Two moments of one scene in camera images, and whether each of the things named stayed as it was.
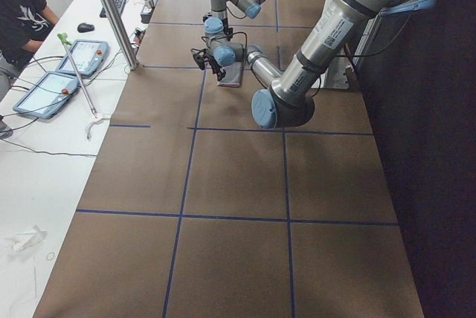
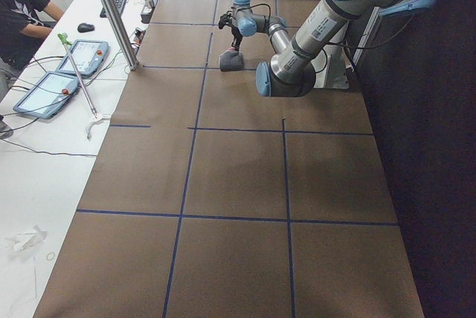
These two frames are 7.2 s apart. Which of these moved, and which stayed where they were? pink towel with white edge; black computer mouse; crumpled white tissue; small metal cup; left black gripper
Moved: pink towel with white edge; left black gripper
Stayed: black computer mouse; crumpled white tissue; small metal cup
